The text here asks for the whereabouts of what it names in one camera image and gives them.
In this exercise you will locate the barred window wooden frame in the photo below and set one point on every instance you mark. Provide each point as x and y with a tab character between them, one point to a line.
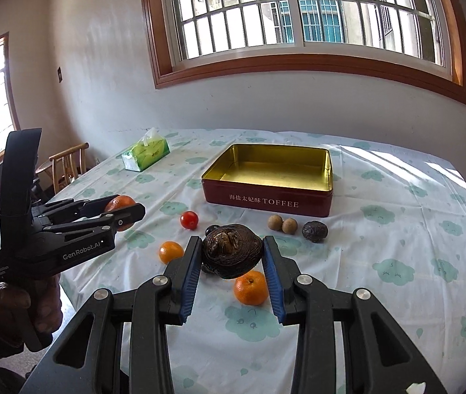
421	43

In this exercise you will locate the small orange kumquat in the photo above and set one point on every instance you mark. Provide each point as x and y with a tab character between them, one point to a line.
169	251

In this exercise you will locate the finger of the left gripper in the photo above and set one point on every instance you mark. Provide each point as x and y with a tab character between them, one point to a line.
70	210
106	223

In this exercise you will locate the green tissue pack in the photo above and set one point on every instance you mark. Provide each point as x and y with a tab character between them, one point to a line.
149	149

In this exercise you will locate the wooden chair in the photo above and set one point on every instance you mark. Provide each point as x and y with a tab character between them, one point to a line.
65	167

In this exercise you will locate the dark wrinkled passion fruit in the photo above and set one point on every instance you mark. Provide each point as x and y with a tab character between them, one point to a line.
315	231

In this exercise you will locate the red cherry tomato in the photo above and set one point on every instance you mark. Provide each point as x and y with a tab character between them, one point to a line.
189	220

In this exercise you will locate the large dark ridged fruit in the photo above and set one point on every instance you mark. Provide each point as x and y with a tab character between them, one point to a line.
230	251

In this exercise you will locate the person's left hand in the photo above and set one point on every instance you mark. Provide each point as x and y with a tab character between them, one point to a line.
48	315

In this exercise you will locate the mandarin orange with leaf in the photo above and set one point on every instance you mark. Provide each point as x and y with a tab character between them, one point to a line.
251	288

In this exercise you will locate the brown longan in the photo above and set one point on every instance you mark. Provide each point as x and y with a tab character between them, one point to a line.
275	222
289	226

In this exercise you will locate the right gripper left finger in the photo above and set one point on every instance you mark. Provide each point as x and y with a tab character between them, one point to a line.
117	343

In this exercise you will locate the red gold toffee tin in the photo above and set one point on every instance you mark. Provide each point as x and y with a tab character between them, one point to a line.
273	178

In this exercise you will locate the cloud pattern tablecloth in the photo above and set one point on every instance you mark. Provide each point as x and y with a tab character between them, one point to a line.
397	227

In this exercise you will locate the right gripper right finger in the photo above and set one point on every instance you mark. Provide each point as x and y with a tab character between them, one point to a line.
379	357

